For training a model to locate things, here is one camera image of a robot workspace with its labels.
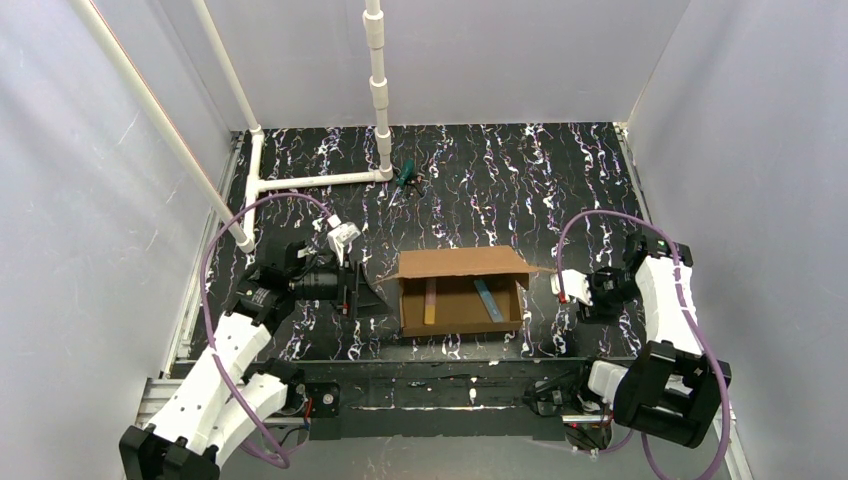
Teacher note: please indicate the brown cardboard box sheet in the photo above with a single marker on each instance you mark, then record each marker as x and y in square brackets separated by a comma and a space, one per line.
[459, 308]

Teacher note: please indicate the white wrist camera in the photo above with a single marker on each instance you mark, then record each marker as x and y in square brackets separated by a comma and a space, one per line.
[570, 284]
[340, 237]

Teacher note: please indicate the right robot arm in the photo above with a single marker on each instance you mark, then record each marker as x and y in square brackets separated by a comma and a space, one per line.
[670, 390]

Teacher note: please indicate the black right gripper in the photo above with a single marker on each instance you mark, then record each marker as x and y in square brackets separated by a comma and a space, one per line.
[589, 312]

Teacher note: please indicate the aluminium rail frame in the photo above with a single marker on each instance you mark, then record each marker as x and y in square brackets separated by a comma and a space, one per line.
[558, 194]

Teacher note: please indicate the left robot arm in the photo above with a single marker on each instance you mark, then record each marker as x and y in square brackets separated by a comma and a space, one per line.
[224, 398]

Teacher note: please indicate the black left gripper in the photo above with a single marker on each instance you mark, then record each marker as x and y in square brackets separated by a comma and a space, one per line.
[353, 287]

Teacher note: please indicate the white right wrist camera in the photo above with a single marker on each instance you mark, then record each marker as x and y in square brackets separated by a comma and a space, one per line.
[570, 284]

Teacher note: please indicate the orange pink highlighter marker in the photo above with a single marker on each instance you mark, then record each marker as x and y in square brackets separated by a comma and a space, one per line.
[430, 304]

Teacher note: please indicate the green handled screwdriver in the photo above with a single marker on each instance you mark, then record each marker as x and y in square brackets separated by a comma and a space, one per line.
[405, 176]

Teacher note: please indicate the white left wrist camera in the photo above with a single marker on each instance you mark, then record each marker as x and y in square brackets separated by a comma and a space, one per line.
[340, 237]

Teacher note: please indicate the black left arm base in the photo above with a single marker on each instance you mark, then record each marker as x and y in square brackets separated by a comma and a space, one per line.
[308, 396]

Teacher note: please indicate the blue highlighter marker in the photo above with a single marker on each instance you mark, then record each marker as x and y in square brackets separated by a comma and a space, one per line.
[488, 301]

